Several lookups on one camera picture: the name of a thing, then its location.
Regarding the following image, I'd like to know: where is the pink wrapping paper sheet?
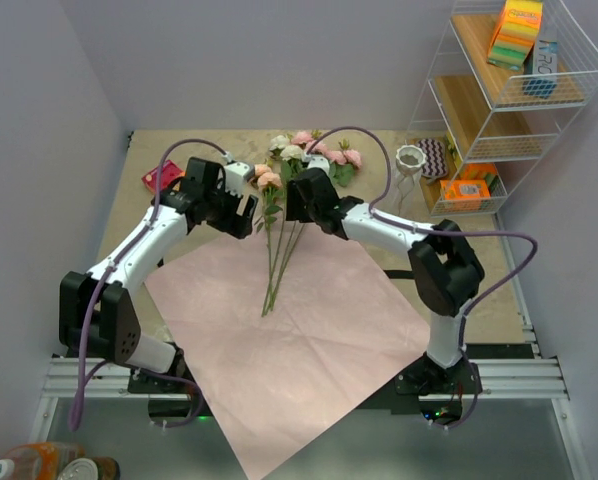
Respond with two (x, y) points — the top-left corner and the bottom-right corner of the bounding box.
(146, 226), (430, 479)

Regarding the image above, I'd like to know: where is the black gold-lettered ribbon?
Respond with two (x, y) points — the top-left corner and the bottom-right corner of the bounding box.
(146, 256), (413, 288)

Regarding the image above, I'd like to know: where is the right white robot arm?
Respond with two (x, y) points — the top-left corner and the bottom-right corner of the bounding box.
(286, 168), (485, 393)

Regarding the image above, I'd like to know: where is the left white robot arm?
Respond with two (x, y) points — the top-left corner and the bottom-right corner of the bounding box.
(59, 157), (258, 392)

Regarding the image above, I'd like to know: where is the white ribbed vase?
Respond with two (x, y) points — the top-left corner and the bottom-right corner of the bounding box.
(391, 145), (426, 217)

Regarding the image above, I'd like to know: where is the peach rose stem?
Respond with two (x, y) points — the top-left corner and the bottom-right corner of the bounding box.
(254, 164), (284, 312)

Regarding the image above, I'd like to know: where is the pink orange snack box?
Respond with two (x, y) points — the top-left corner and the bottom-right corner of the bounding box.
(141, 159), (184, 194)

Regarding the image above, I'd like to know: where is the white rose stem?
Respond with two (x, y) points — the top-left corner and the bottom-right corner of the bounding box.
(261, 133), (307, 316)

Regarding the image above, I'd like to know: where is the orange box on shelf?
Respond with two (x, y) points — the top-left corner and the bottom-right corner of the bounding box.
(440, 179), (491, 212)

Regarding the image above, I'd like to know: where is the orange green sponge pack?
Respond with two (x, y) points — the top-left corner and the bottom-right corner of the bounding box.
(459, 163), (498, 187)

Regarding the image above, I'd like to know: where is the blue white tall box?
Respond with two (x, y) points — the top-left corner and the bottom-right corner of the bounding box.
(522, 23), (558, 100)

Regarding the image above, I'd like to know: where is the colourful sponge pack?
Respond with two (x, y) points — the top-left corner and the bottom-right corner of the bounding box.
(487, 0), (543, 71)

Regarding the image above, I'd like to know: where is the metal tin can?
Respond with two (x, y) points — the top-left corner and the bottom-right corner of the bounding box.
(57, 457), (121, 480)

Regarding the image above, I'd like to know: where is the orange juice bottle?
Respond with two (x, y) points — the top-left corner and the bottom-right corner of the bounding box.
(0, 442), (85, 480)

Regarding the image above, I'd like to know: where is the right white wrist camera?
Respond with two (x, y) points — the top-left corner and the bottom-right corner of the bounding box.
(303, 154), (330, 174)

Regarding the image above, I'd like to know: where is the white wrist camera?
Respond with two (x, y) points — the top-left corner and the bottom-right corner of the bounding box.
(224, 162), (255, 197)
(303, 154), (330, 174)

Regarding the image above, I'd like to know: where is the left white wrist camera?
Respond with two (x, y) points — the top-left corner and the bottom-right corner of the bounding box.
(224, 162), (255, 197)

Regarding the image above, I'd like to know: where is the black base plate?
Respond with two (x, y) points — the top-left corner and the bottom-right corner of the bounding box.
(127, 342), (486, 418)

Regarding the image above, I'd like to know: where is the white wire shelf rack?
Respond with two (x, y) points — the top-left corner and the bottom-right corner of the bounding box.
(408, 1), (598, 217)

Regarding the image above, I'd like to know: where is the aluminium rail frame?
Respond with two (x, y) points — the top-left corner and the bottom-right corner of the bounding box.
(28, 326), (591, 480)

